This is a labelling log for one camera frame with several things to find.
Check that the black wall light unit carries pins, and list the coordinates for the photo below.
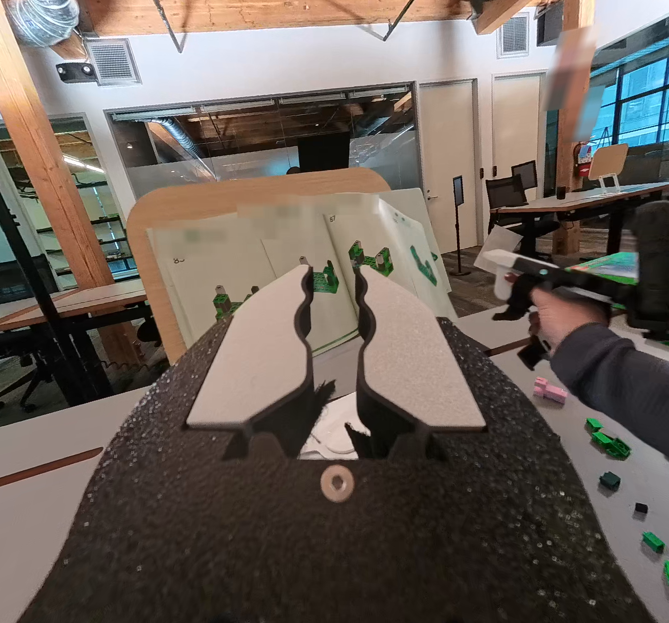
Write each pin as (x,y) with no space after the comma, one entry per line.
(76,71)

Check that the black sign stand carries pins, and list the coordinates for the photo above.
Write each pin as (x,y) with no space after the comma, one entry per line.
(458,189)

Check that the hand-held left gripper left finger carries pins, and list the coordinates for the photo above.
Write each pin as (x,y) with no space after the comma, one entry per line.
(251,361)

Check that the black monitor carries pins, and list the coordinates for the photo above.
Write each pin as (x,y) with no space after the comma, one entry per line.
(323,152)

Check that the glass partition wall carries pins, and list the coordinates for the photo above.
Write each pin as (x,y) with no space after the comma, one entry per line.
(245,137)

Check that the black office chair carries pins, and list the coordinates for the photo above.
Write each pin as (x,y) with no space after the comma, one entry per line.
(524,173)
(504,194)
(26,367)

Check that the pink toy brick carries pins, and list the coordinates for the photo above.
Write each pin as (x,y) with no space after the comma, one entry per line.
(550,390)

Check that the large window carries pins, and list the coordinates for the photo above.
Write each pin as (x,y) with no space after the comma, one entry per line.
(637,100)

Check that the black metal frame pole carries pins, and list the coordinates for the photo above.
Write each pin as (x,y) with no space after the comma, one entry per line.
(47,299)

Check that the grey wall vent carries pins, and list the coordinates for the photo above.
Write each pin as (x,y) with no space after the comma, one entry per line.
(514,34)
(111,61)

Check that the grey desk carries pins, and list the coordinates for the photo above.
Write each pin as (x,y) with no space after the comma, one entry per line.
(575,482)

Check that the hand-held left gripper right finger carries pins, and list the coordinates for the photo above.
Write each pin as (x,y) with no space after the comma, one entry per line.
(413,361)

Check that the scattered small toy bricks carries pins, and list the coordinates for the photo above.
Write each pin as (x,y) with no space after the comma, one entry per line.
(610,445)

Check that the red fire extinguisher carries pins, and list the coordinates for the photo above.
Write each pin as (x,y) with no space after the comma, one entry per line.
(583,160)

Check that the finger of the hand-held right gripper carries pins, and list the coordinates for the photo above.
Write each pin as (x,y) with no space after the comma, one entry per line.
(499,258)

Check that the white door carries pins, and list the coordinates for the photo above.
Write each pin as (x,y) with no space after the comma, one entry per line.
(517,116)
(447,137)

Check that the brick instruction booklet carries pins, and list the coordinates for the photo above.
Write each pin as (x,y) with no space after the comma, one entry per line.
(230,262)

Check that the person's right hand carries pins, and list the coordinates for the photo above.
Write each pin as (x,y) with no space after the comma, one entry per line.
(569,309)

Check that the wooden office table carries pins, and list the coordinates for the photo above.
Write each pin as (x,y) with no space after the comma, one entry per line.
(78,301)
(585,200)

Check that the white square base plate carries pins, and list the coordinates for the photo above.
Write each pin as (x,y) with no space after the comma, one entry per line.
(334,424)

